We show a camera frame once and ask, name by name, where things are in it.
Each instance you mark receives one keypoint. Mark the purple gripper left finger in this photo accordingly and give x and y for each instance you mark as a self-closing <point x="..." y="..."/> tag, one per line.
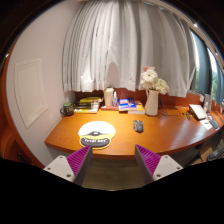
<point x="73" y="167"/>

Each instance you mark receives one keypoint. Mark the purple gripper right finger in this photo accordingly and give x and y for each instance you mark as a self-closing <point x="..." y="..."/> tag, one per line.
<point x="153" y="166"/>

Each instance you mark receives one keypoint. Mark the round white yellow mouse pad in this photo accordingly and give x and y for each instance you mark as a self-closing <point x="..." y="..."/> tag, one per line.
<point x="98" y="134"/>

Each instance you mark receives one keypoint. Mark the yellow book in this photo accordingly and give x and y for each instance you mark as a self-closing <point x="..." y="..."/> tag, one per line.
<point x="139" y="109"/>

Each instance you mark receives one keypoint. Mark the white ceramic vase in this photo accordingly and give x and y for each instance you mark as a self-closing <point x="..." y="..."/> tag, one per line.
<point x="151" y="106"/>

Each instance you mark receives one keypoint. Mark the dark green mug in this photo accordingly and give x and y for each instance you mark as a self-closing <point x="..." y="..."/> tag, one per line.
<point x="67" y="109"/>

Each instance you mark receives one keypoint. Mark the stack of books yellow top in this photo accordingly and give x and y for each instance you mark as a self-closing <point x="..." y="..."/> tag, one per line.
<point x="88" y="105"/>

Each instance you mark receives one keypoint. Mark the red flat book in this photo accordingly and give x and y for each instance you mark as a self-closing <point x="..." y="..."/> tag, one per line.
<point x="109" y="108"/>

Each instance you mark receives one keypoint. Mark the white paper sheet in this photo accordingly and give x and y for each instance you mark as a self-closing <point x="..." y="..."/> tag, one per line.
<point x="206" y="124"/>

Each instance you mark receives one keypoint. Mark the blue book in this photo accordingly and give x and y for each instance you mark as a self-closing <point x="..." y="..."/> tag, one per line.
<point x="127" y="104"/>

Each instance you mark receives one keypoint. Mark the clear sanitizer bottle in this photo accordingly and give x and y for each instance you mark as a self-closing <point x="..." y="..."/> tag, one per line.
<point x="115" y="99"/>

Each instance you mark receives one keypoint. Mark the black remote control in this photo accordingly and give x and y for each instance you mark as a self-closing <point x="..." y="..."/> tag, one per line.
<point x="214" y="124"/>

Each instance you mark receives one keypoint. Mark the white flower bouquet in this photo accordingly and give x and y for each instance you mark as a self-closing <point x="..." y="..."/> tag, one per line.
<point x="151" y="81"/>

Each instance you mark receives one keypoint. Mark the white pleated curtain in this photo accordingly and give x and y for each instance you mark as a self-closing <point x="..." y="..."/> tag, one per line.
<point x="109" y="42"/>

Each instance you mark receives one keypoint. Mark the white wall panel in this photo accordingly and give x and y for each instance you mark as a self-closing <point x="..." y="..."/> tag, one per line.
<point x="29" y="90"/>

